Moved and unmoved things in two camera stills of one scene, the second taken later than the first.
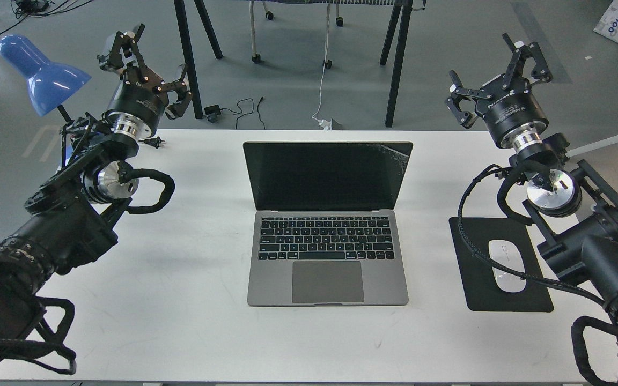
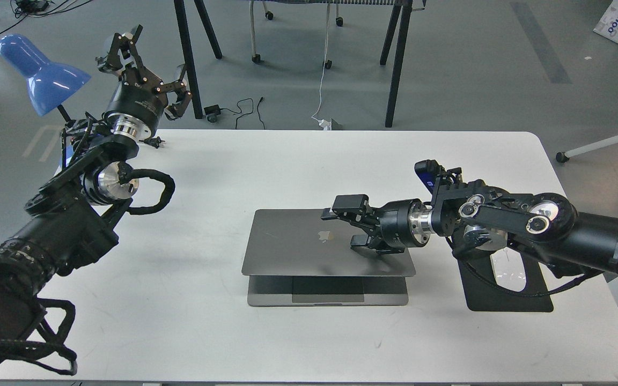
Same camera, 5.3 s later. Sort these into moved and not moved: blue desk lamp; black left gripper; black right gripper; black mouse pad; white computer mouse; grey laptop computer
Moved: black right gripper; grey laptop computer
Not moved: white computer mouse; black left gripper; black mouse pad; blue desk lamp
